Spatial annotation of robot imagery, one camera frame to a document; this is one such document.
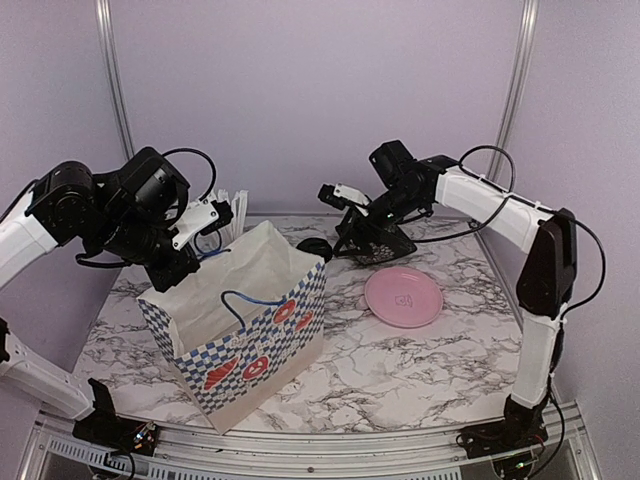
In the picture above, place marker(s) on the right aluminium post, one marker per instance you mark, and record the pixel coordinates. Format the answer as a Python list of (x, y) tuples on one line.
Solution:
[(521, 65)]

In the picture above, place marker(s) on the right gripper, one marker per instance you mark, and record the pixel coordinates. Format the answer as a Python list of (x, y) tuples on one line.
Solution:
[(349, 233)]

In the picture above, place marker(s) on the aluminium front rail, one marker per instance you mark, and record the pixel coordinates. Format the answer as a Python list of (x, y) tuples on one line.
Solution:
[(190, 452)]

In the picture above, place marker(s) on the black patterned square plate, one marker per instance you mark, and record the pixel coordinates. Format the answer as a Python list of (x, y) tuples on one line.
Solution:
[(376, 246)]

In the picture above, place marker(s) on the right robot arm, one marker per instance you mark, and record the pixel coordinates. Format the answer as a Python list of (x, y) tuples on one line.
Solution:
[(545, 285)]

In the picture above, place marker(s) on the bundle of white wrapped straws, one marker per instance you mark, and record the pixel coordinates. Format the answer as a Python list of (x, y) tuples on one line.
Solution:
[(238, 203)]

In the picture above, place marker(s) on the pink plate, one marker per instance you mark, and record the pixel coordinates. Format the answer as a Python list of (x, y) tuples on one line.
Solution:
[(403, 297)]

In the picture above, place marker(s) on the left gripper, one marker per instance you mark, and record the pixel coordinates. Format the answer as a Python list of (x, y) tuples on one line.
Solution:
[(162, 277)]

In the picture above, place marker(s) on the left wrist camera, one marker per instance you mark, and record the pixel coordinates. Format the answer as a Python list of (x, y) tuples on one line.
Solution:
[(203, 217)]

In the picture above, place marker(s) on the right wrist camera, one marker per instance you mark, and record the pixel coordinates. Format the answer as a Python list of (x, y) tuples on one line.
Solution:
[(341, 196)]

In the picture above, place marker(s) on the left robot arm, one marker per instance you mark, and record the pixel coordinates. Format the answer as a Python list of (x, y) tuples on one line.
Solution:
[(63, 233)]

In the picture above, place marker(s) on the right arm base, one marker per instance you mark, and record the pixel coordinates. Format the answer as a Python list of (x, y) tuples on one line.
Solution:
[(498, 437)]

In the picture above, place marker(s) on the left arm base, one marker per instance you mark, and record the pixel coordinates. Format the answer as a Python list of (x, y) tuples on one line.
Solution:
[(103, 426)]

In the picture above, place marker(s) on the aluminium post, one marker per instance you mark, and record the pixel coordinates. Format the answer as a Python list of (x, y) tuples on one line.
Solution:
[(107, 42), (521, 65)]

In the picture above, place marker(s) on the left aluminium post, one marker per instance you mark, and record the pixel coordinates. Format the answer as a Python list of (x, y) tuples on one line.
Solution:
[(107, 42)]

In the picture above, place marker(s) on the checkered paper bag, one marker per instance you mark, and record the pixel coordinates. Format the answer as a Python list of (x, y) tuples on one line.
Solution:
[(243, 326)]

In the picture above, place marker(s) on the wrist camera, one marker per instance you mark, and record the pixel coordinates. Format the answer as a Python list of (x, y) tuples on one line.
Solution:
[(341, 196), (203, 217)]

